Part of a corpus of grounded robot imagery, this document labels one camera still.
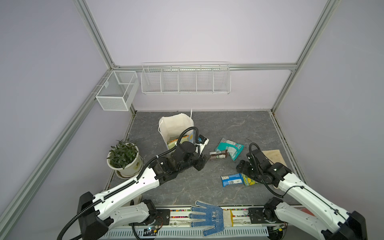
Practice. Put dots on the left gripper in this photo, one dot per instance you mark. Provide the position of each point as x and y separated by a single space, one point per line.
202 161

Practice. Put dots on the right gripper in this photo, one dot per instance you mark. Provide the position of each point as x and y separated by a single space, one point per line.
244 169

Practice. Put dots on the blue snack packet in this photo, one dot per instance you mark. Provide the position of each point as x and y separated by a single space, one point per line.
232 180

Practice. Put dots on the brown chocolate bar wrapper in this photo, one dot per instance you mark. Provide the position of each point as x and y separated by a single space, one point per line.
218 154

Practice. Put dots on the yellow green spring tea bag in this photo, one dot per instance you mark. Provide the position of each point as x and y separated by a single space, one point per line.
248 181

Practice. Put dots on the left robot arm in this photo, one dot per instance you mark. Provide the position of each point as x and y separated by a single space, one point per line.
97 214

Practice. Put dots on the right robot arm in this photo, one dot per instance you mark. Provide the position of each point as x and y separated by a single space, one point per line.
297 204

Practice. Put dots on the teal candy bag right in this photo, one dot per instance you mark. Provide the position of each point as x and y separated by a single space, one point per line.
234 149

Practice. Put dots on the white paper bag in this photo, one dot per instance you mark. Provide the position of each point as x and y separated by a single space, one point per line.
171 127

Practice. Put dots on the cream cloth glove right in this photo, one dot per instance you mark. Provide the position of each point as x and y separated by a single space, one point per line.
275 156

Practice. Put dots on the blue dotted work glove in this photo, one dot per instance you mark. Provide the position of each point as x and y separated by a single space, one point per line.
212 218

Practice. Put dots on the potted green plant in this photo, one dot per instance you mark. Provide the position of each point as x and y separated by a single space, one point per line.
124 158

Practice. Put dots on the white mesh box basket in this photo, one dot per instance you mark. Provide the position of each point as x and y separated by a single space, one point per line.
118 91

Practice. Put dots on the white slotted cable duct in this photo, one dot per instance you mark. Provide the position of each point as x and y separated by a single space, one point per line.
189 233

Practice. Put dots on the white wire shelf basket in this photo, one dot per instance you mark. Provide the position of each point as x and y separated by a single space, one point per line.
186 78

